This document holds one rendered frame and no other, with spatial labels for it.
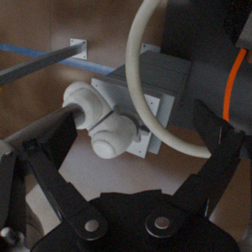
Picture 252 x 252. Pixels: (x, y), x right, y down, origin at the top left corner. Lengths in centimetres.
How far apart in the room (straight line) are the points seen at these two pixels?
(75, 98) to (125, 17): 118
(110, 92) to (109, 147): 33
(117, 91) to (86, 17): 116
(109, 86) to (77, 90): 21
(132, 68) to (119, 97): 61
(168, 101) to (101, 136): 39
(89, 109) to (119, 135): 17
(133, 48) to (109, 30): 151
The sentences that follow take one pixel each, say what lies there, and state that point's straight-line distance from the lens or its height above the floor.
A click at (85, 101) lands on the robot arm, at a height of 111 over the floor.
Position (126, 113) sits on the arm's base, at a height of 90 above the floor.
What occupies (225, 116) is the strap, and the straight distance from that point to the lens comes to 191.
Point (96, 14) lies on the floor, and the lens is 199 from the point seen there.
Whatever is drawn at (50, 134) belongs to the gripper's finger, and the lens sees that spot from 17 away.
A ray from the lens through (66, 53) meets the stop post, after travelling 192.
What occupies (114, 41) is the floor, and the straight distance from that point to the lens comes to 193.
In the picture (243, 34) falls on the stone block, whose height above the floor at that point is 69.
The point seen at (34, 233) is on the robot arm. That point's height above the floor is 163.
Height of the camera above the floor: 171
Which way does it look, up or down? 50 degrees down
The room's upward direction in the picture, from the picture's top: 142 degrees counter-clockwise
